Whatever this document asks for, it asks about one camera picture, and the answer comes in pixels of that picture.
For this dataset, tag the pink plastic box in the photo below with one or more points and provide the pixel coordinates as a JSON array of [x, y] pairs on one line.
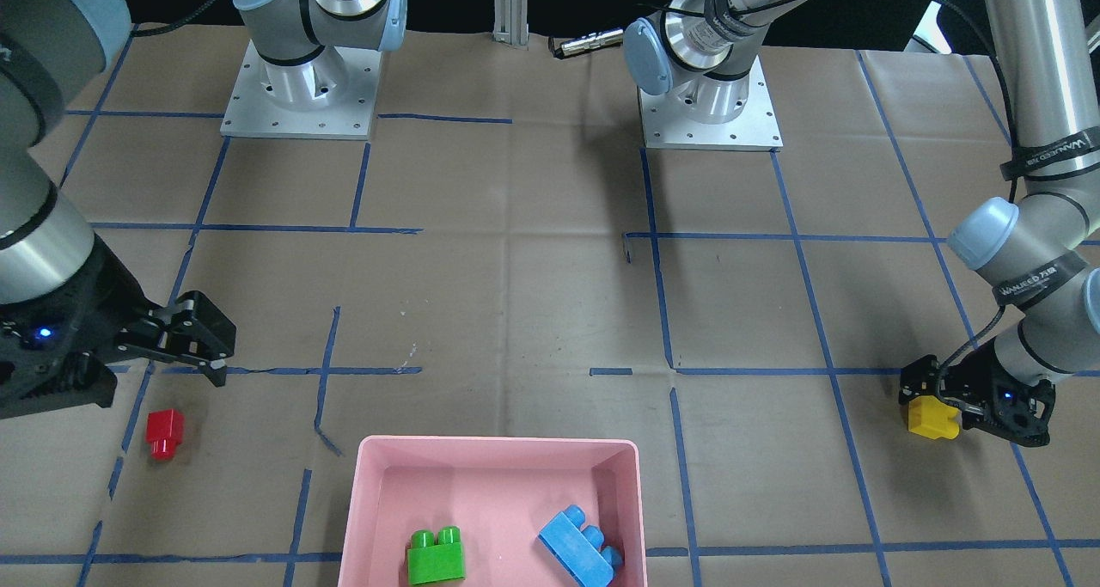
[[499, 492]]

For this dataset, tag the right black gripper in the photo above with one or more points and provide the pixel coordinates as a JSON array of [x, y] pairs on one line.
[[112, 299]]

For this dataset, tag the blue toy block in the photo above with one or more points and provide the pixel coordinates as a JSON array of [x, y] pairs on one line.
[[580, 547]]

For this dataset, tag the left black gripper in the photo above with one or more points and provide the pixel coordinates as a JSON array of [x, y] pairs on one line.
[[977, 377]]

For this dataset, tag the metal cable connector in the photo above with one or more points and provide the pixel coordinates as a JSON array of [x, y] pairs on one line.
[[586, 44]]

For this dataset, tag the aluminium frame post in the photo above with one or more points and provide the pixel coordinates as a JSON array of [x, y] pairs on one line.
[[510, 25]]

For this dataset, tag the yellow toy block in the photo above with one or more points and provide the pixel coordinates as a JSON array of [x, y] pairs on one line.
[[932, 419]]

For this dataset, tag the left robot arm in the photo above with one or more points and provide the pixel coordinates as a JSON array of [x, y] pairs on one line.
[[1025, 249]]

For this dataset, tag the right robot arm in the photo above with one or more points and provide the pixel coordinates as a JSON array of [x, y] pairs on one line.
[[52, 49]]

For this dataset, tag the green toy block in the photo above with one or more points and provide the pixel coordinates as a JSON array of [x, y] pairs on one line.
[[435, 557]]

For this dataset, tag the red toy block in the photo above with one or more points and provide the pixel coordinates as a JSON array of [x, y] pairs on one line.
[[164, 432]]

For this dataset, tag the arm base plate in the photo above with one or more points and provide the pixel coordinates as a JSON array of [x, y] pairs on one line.
[[332, 97], [707, 114]]

